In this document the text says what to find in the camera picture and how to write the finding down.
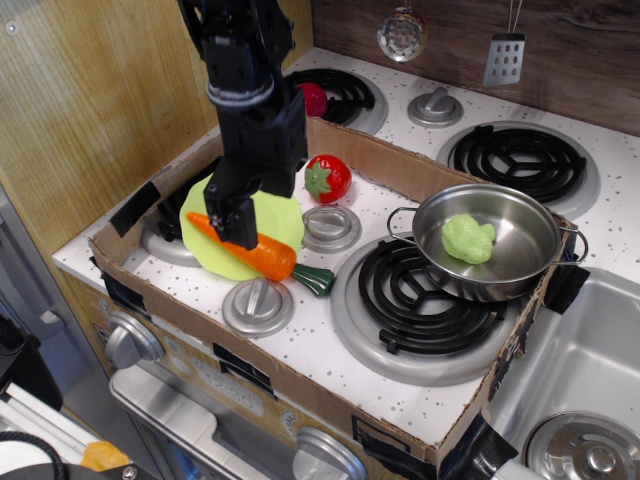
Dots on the front right black burner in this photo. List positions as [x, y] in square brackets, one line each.
[395, 321]

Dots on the silver sink drain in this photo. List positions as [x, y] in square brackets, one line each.
[579, 445]

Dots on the green toy lettuce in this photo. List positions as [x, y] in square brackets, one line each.
[465, 239]

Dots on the silver oven dial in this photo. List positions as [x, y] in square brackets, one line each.
[321, 457]
[130, 342]

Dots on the stainless steel pan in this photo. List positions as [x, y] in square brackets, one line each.
[528, 242]

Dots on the silver back stove knob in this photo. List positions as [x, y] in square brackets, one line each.
[437, 109]

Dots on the right silver oven dial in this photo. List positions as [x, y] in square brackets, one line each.
[321, 457]

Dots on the orange toy carrot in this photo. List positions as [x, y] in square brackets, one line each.
[271, 258]

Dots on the silver stove knob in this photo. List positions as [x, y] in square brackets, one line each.
[437, 109]
[258, 308]
[330, 229]

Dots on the hanging metal strainer ladle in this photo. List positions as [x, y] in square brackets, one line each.
[402, 34]

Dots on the oven clock display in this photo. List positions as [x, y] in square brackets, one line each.
[228, 387]

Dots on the back left black burner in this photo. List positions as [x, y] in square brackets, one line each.
[353, 101]

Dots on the orange object bottom left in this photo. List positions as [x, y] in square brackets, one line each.
[101, 456]

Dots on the light green plastic plate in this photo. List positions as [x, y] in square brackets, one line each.
[277, 217]

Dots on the silver sink basin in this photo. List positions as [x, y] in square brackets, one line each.
[583, 360]

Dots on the red yellow toy fruit half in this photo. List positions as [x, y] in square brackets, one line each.
[316, 101]

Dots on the black device left edge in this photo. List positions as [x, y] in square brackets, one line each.
[22, 365]

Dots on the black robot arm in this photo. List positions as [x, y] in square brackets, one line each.
[243, 45]

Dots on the black burner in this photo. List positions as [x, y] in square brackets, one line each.
[353, 101]
[161, 232]
[395, 321]
[539, 161]

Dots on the back right black burner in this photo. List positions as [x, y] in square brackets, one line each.
[539, 161]

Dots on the hanging metal spatula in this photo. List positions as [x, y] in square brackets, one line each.
[506, 52]

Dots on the silver middle stove knob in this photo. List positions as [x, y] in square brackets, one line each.
[330, 229]

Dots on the silver front stove knob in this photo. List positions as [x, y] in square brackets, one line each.
[258, 308]

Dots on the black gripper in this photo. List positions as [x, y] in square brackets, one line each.
[264, 143]

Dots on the left silver oven dial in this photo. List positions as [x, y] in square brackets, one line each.
[130, 342]

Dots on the front left black burner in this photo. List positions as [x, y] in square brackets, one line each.
[161, 232]

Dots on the red toy strawberry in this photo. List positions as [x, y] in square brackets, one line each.
[327, 178]

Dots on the brown cardboard fence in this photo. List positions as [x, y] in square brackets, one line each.
[316, 374]

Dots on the silver oven door handle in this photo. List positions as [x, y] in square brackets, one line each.
[192, 428]

